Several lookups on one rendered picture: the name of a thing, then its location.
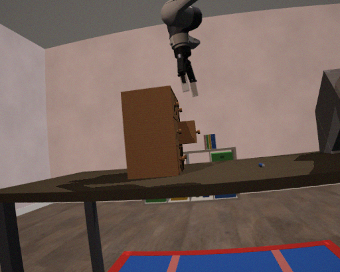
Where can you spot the brown wooden chest of drawers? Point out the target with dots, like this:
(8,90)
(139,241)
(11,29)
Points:
(149,133)

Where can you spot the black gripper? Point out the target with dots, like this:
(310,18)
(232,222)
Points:
(180,52)

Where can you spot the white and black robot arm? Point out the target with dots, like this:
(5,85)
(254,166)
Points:
(177,14)

